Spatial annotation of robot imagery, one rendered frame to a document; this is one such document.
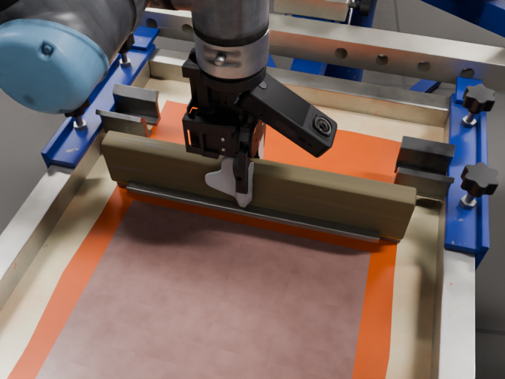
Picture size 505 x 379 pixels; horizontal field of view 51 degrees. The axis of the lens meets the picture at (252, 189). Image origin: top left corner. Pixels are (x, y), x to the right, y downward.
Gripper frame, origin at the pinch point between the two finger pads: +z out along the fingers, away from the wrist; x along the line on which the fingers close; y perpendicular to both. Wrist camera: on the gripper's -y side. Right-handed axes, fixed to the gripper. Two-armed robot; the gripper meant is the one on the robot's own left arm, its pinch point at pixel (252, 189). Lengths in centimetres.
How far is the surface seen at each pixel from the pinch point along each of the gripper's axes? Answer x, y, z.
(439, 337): 13.8, -25.3, 1.8
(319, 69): -39.6, -2.5, 8.6
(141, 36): -28.6, 28.0, -0.4
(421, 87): -156, -35, 96
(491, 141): -134, -66, 101
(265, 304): 13.3, -5.3, 5.0
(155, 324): 19.4, 6.7, 4.9
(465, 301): 8.7, -27.9, 1.6
